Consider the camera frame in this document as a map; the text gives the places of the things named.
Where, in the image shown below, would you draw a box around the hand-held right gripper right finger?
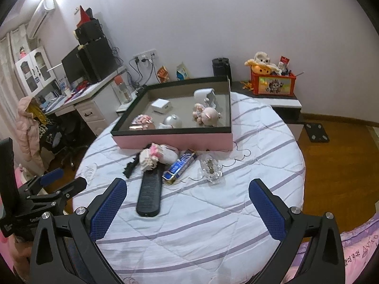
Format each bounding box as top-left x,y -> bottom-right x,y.
248,178 -> 346,284

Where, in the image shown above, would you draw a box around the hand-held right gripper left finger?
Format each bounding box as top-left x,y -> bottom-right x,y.
30,178 -> 128,284

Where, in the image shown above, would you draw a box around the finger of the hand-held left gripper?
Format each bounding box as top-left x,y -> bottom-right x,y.
55,177 -> 87,210
18,168 -> 63,196

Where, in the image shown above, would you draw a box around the pink block toy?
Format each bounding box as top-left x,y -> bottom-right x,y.
130,115 -> 154,125

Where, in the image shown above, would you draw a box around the pink box with black rim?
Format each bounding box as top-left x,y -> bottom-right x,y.
111,75 -> 234,151

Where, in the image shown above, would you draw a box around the white round figurine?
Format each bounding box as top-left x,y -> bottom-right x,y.
157,114 -> 185,129

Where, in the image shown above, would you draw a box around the pink pig doll figurine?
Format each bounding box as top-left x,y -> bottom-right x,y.
192,103 -> 221,126

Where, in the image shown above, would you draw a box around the white charger plug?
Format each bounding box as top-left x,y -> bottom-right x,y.
152,98 -> 172,113

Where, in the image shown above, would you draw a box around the black office chair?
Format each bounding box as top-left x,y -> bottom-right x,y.
38,115 -> 86,170

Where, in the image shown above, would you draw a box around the white striped quilt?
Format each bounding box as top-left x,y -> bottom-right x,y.
72,90 -> 305,284

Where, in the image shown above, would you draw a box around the black remote control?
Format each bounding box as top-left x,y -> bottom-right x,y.
136,161 -> 163,218

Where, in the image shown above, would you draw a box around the pink padded jacket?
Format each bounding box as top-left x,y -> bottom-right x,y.
17,96 -> 43,169

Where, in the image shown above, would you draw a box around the black hair clip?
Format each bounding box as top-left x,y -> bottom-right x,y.
124,151 -> 145,178

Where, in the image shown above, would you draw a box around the white pink brick figure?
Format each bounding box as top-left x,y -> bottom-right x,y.
139,143 -> 162,171

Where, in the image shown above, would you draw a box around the clear glass bottle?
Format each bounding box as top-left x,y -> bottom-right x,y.
201,154 -> 223,185

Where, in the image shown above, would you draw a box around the white desk with drawers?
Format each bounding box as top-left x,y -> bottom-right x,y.
44,67 -> 128,138

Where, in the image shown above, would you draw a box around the blue foil packet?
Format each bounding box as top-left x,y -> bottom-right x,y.
162,150 -> 197,185

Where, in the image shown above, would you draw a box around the low white side table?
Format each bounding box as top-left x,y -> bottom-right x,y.
116,87 -> 149,114

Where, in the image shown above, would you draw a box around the black bathroom scale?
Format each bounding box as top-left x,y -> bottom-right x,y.
305,122 -> 330,143

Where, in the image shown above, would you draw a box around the pink printed blanket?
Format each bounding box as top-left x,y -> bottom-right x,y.
339,213 -> 379,284

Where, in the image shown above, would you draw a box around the water bottle with red cap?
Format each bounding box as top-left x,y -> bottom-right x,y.
115,75 -> 133,103

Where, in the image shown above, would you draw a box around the white glass-door cabinet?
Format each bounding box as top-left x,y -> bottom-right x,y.
14,47 -> 54,95

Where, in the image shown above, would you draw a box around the black computer monitor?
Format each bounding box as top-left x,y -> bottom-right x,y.
61,49 -> 85,84

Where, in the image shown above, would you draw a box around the white black nightstand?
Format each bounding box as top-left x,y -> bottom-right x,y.
231,80 -> 305,141

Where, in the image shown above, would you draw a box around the black computer tower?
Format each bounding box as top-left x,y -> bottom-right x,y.
77,39 -> 118,85

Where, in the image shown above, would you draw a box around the orange storage crate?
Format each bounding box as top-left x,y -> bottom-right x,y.
250,68 -> 297,96

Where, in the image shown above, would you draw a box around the orange snack bag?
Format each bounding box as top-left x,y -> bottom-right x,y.
157,65 -> 170,84

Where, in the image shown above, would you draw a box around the cream plush toy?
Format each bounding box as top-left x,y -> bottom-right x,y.
244,51 -> 280,74

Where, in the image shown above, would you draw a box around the black cylinder appliance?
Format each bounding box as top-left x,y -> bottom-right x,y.
212,57 -> 231,79

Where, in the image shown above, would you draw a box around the blue white snack bag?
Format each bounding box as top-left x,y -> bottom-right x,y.
176,62 -> 190,81

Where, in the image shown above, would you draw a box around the white air conditioner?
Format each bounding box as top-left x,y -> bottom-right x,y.
27,0 -> 56,39

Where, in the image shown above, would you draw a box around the red triangular item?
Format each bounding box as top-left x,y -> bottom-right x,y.
76,5 -> 93,27

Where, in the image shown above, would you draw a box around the black power cables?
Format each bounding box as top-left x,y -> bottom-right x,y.
128,59 -> 156,88

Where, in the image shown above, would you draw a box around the white wall socket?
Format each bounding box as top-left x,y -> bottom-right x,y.
133,49 -> 157,63

